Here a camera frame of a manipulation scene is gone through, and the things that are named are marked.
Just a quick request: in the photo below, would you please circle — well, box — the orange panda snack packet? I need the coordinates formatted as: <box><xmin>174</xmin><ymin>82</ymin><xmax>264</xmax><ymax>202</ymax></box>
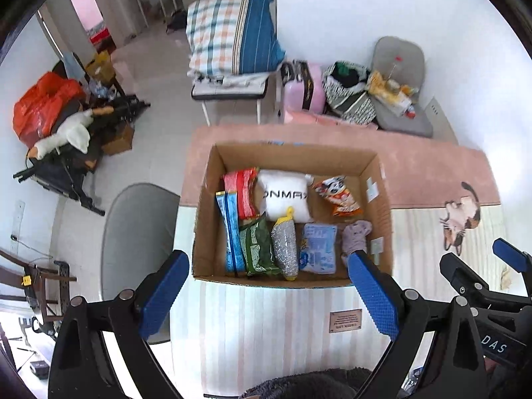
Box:
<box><xmin>313</xmin><ymin>176</ymin><xmax>363</xmax><ymax>217</ymax></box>

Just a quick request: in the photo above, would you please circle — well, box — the blue white tissue pack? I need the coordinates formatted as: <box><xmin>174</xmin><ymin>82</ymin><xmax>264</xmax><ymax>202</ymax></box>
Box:
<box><xmin>299</xmin><ymin>223</ymin><xmax>338</xmax><ymax>274</ymax></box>

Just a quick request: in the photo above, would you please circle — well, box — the grey round-back chair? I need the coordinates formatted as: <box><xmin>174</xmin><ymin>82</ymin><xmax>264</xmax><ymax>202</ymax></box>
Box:
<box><xmin>101</xmin><ymin>183</ymin><xmax>182</xmax><ymax>345</ymax></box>

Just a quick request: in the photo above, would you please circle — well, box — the clear plastic bottle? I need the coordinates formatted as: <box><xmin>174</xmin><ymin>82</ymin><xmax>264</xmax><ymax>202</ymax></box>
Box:
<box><xmin>386</xmin><ymin>56</ymin><xmax>405</xmax><ymax>92</ymax></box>

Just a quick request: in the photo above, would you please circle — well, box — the yellow brown cardboard box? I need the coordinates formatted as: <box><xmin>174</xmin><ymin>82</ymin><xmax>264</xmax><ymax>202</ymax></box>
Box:
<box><xmin>85</xmin><ymin>50</ymin><xmax>115</xmax><ymax>84</ymax></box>

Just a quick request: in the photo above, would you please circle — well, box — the pink cat print mat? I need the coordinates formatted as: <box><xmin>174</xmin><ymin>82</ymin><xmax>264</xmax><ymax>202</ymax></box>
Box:
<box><xmin>179</xmin><ymin>124</ymin><xmax>502</xmax><ymax>257</ymax></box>

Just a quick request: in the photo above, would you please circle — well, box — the yellow plastic bag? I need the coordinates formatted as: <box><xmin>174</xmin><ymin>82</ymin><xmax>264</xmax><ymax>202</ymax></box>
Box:
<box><xmin>366</xmin><ymin>70</ymin><xmax>410</xmax><ymax>111</ymax></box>

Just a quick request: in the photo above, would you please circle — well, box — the red snack packet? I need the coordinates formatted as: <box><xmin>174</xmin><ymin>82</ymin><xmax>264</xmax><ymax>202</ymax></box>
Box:
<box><xmin>223</xmin><ymin>167</ymin><xmax>261</xmax><ymax>221</ymax></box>

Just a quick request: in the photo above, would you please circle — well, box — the green snack packet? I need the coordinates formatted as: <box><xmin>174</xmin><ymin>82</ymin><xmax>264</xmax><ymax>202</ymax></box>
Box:
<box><xmin>239</xmin><ymin>213</ymin><xmax>284</xmax><ymax>277</ymax></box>

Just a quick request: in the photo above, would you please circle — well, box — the plaid quilt bundle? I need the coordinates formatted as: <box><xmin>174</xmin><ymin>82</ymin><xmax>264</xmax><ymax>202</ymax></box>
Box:
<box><xmin>186</xmin><ymin>0</ymin><xmax>287</xmax><ymax>76</ymax></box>

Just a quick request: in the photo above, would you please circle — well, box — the orange plastic bag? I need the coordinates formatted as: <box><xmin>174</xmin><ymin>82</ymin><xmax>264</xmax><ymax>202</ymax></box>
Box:
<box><xmin>12</xmin><ymin>71</ymin><xmax>84</xmax><ymax>149</ymax></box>

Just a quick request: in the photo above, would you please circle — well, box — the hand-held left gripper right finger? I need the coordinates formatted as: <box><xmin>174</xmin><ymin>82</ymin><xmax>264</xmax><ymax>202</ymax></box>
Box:
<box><xmin>347</xmin><ymin>249</ymin><xmax>488</xmax><ymax>399</ymax></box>

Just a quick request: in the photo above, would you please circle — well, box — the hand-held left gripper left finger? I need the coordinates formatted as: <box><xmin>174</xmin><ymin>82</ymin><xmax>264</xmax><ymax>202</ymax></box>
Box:
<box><xmin>48</xmin><ymin>249</ymin><xmax>191</xmax><ymax>399</ymax></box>

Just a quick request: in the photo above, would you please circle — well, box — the black folded stroller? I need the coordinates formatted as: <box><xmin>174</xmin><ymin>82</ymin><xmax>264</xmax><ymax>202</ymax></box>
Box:
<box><xmin>13</xmin><ymin>95</ymin><xmax>151</xmax><ymax>217</ymax></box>

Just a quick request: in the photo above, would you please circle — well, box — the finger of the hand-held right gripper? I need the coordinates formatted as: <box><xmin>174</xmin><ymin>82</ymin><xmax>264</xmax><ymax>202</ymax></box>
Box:
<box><xmin>440</xmin><ymin>253</ymin><xmax>499</xmax><ymax>308</ymax></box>
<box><xmin>493</xmin><ymin>238</ymin><xmax>532</xmax><ymax>298</ymax></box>

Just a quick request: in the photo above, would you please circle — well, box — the dark fleece garment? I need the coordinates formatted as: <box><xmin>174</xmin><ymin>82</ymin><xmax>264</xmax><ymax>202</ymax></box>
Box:
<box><xmin>241</xmin><ymin>368</ymin><xmax>375</xmax><ymax>399</ymax></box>

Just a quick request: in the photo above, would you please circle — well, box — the small brown cardboard box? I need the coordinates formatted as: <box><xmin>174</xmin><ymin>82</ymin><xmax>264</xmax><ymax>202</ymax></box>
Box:
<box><xmin>102</xmin><ymin>122</ymin><xmax>135</xmax><ymax>156</ymax></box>

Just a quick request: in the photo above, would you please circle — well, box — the dark wooden rack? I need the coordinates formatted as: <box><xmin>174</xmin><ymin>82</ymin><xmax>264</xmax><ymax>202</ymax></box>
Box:
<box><xmin>0</xmin><ymin>249</ymin><xmax>78</xmax><ymax>326</ymax></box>

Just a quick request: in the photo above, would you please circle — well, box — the black floor bag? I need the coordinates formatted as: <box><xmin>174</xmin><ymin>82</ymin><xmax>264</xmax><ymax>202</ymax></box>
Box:
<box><xmin>166</xmin><ymin>10</ymin><xmax>188</xmax><ymax>34</ymax></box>

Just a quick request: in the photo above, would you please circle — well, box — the white wall socket plate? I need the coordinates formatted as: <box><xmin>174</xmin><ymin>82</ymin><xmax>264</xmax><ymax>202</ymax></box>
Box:
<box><xmin>12</xmin><ymin>201</ymin><xmax>26</xmax><ymax>242</ymax></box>

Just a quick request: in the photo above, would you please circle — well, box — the pink suitcase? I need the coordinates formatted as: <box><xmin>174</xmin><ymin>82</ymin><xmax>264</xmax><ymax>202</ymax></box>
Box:
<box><xmin>282</xmin><ymin>62</ymin><xmax>327</xmax><ymax>115</ymax></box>

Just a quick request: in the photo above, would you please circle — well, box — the silver scrubber pack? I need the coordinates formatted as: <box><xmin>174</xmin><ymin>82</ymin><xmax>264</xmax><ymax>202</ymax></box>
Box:
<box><xmin>271</xmin><ymin>207</ymin><xmax>299</xmax><ymax>280</ymax></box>

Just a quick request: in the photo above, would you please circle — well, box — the grey cushioned chair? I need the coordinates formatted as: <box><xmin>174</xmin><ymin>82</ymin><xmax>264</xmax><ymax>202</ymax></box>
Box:
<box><xmin>370</xmin><ymin>37</ymin><xmax>435</xmax><ymax>138</ymax></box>

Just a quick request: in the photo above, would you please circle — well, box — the white wall panel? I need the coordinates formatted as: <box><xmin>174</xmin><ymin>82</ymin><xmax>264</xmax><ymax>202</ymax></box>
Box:
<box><xmin>428</xmin><ymin>95</ymin><xmax>458</xmax><ymax>144</ymax></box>

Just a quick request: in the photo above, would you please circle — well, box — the white stool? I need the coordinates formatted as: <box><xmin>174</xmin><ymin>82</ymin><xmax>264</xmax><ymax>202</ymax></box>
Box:
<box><xmin>191</xmin><ymin>72</ymin><xmax>269</xmax><ymax>126</ymax></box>

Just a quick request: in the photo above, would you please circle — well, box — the white plastic pouch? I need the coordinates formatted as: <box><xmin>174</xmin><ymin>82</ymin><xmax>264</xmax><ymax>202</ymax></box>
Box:
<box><xmin>257</xmin><ymin>169</ymin><xmax>314</xmax><ymax>222</ymax></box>

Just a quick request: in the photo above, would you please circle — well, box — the black white patterned bag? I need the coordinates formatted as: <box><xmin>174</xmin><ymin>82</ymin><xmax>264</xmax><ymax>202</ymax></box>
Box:
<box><xmin>322</xmin><ymin>62</ymin><xmax>379</xmax><ymax>126</ymax></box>

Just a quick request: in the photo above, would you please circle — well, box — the white goose plush toy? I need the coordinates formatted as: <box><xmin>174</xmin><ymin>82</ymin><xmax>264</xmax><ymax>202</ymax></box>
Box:
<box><xmin>27</xmin><ymin>107</ymin><xmax>115</xmax><ymax>160</ymax></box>

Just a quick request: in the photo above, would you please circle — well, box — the long blue snack packet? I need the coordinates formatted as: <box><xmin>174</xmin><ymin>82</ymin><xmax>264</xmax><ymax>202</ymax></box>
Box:
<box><xmin>215</xmin><ymin>190</ymin><xmax>247</xmax><ymax>275</ymax></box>

